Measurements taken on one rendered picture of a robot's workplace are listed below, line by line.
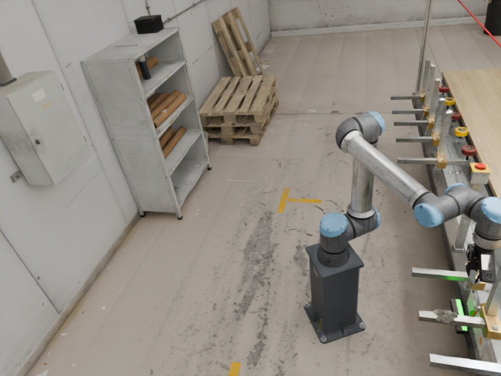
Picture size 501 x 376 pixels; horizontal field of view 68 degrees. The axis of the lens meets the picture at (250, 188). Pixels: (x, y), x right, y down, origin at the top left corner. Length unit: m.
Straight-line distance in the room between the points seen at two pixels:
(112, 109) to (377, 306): 2.51
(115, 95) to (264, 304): 1.97
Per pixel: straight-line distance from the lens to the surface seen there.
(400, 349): 2.66
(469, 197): 1.51
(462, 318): 1.78
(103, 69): 3.15
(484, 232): 1.50
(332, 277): 2.21
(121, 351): 2.90
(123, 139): 3.38
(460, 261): 2.22
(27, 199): 2.84
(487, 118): 3.14
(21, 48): 2.89
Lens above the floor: 2.25
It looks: 35 degrees down
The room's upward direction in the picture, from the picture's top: 9 degrees counter-clockwise
